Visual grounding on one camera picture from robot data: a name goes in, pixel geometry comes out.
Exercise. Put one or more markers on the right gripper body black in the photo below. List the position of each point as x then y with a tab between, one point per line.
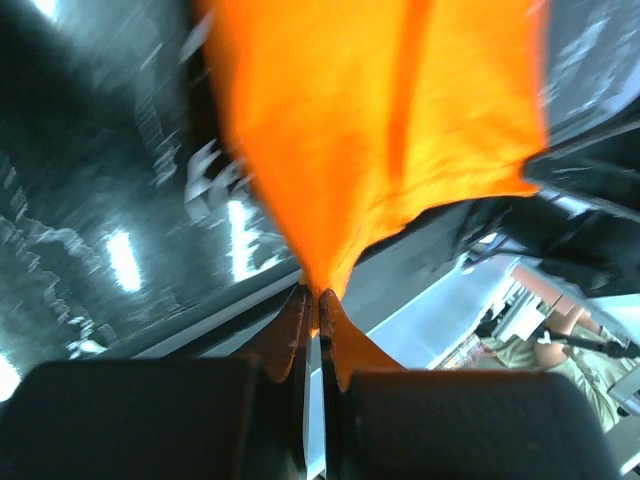
596	251

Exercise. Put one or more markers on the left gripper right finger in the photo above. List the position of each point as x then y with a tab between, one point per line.
345	351

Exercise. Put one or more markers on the black marble pattern mat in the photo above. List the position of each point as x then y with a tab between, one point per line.
129	229

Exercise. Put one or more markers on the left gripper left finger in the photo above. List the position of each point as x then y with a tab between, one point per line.
284	349

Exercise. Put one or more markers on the orange t shirt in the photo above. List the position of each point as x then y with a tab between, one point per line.
354	117

